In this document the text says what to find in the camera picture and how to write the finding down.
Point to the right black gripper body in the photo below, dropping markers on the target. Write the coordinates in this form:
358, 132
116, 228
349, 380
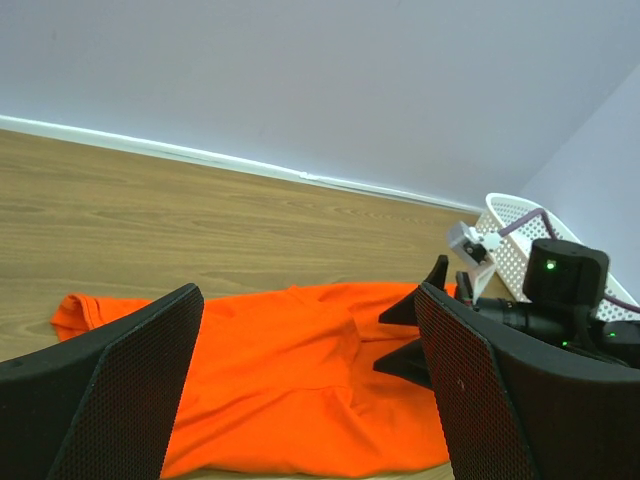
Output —
465, 289

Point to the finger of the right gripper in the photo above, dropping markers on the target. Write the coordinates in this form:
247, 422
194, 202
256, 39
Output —
403, 311
408, 363

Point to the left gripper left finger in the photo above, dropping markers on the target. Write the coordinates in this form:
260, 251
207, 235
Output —
101, 405

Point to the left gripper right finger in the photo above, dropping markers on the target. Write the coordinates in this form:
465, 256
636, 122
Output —
534, 433

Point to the orange t-shirt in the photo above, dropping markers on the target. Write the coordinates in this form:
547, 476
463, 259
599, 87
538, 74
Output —
282, 382

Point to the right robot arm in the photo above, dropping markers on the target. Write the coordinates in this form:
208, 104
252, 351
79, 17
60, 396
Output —
471, 342

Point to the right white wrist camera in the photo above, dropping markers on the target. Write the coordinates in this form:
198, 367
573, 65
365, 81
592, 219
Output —
476, 251

